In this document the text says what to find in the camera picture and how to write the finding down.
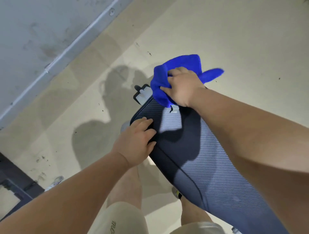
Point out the person's left hand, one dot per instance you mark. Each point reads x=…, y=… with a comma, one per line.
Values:
x=132, y=144

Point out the person's right hand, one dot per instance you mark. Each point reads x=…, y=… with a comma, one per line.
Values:
x=184, y=86

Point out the blue microfiber cloth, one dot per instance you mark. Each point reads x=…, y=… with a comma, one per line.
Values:
x=178, y=61

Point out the black padded bench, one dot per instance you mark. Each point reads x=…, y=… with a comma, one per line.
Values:
x=212, y=173

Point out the person's left forearm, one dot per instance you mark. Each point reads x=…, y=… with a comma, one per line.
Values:
x=60, y=202

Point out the person's right forearm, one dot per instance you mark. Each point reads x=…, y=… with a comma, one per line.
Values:
x=260, y=144

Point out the person's left leg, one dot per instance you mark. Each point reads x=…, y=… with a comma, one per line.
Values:
x=125, y=188

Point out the person's leg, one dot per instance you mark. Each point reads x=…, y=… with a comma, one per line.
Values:
x=125, y=188
x=193, y=212

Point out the person's right leg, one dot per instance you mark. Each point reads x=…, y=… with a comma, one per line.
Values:
x=193, y=212

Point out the grey left clog shoe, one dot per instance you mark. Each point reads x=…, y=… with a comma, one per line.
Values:
x=125, y=127

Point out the grey clog shoe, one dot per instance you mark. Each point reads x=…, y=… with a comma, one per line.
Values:
x=125, y=127
x=175, y=191

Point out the grey right clog shoe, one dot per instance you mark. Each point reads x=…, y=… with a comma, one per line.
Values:
x=175, y=191

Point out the beige shorts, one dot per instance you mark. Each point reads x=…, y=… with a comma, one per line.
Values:
x=120, y=219

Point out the dark grey equipment panel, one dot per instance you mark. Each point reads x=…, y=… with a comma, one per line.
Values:
x=17, y=176

